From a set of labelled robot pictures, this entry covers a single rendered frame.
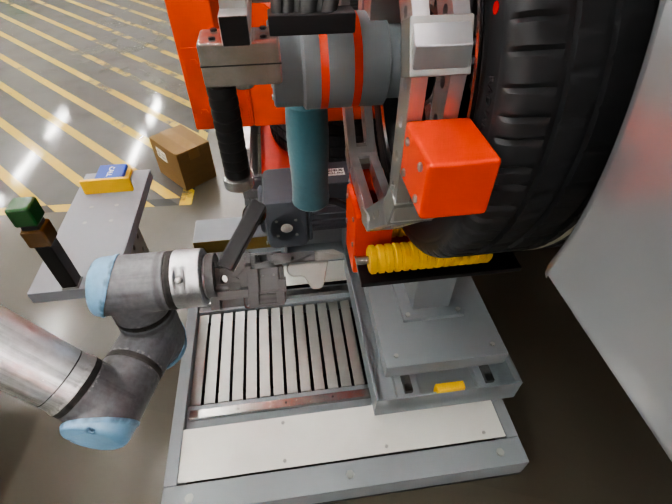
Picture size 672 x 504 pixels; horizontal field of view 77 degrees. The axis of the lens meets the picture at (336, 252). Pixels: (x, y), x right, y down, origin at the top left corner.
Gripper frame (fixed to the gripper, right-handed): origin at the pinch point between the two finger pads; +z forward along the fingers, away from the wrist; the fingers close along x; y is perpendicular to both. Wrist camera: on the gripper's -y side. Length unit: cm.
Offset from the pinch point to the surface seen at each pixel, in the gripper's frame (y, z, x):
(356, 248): -0.1, 6.6, -21.7
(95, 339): 21, -69, -70
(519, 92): -14.2, 16.4, 27.7
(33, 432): 41, -78, -51
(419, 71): -17.8, 7.6, 24.9
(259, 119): -38, -13, -53
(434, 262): 3.8, 20.3, -13.2
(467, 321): 21, 36, -37
